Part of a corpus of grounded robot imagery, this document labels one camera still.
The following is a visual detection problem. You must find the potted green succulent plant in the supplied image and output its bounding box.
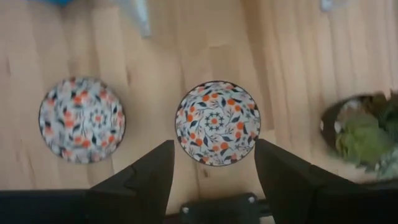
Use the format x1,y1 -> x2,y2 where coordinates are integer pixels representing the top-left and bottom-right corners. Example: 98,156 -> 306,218
319,90 -> 398,181

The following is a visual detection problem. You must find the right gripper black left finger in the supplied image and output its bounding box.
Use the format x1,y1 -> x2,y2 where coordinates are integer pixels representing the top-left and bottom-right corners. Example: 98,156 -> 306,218
87,139 -> 175,224

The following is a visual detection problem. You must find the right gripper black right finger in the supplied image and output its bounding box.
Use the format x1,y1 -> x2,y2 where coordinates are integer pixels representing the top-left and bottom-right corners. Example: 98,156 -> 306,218
254,138 -> 355,224

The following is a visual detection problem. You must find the floral patterned ceramic mini bowl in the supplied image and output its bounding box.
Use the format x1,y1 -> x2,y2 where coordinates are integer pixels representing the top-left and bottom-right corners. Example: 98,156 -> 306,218
174,80 -> 262,167
38,77 -> 126,164

